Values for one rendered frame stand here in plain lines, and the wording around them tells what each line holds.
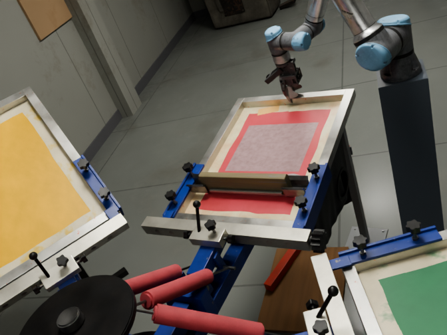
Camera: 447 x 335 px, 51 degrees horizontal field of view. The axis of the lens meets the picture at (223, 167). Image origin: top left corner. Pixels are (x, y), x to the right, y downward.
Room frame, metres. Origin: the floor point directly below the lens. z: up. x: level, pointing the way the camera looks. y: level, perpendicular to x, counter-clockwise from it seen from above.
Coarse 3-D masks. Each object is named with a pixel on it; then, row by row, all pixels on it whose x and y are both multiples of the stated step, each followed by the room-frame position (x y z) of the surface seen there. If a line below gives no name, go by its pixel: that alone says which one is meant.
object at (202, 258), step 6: (204, 246) 1.27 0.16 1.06; (198, 252) 1.25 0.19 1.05; (204, 252) 1.24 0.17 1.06; (210, 252) 1.23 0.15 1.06; (198, 258) 1.23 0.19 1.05; (204, 258) 1.21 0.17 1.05; (210, 258) 1.21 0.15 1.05; (192, 264) 1.21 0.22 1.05; (198, 264) 1.20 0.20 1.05; (204, 264) 1.19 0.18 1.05; (210, 264) 1.20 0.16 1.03; (192, 270) 1.19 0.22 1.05; (198, 270) 1.18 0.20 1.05; (210, 270) 1.19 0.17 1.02
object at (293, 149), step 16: (288, 112) 1.91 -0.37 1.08; (304, 112) 1.86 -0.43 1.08; (320, 112) 1.80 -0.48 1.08; (288, 128) 1.80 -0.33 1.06; (304, 128) 1.75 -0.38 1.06; (320, 128) 1.70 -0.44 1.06; (288, 144) 1.70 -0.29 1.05; (304, 144) 1.65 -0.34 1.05; (272, 160) 1.64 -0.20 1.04; (288, 160) 1.60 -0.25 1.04; (304, 160) 1.56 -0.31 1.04; (256, 208) 1.43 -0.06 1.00; (272, 208) 1.39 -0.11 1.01; (288, 208) 1.35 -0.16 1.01
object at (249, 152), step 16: (272, 112) 1.97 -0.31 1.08; (256, 128) 1.91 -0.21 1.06; (272, 128) 1.85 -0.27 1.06; (240, 144) 1.85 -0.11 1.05; (256, 144) 1.79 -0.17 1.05; (272, 144) 1.74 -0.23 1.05; (224, 160) 1.79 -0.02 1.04; (240, 160) 1.74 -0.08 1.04; (256, 160) 1.69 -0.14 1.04; (208, 208) 1.55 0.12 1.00; (224, 208) 1.50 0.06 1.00; (240, 208) 1.46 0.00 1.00
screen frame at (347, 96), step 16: (272, 96) 2.04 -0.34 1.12; (304, 96) 1.92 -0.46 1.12; (320, 96) 1.86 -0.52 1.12; (336, 96) 1.82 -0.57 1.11; (352, 96) 1.76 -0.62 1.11; (240, 112) 2.08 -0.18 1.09; (224, 128) 1.97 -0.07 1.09; (336, 128) 1.61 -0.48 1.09; (336, 144) 1.54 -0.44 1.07; (208, 160) 1.80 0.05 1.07; (320, 160) 1.47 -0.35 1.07; (256, 224) 1.31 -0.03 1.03; (272, 224) 1.28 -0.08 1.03; (288, 224) 1.25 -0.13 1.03
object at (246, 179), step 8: (200, 176) 1.61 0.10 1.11; (208, 176) 1.59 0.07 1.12; (216, 176) 1.57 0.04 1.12; (224, 176) 1.54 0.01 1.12; (232, 176) 1.52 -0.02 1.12; (240, 176) 1.50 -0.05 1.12; (248, 176) 1.48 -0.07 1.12; (256, 176) 1.46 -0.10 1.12; (264, 176) 1.44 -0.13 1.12; (272, 176) 1.42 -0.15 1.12; (280, 176) 1.40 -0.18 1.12; (288, 176) 1.40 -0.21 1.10; (208, 184) 1.60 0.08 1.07; (216, 184) 1.58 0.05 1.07; (224, 184) 1.55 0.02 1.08; (232, 184) 1.53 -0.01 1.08; (240, 184) 1.51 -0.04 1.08; (248, 184) 1.48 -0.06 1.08; (256, 184) 1.46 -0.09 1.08; (264, 184) 1.44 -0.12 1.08; (272, 184) 1.42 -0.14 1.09; (280, 184) 1.40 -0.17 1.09; (288, 184) 1.39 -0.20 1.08
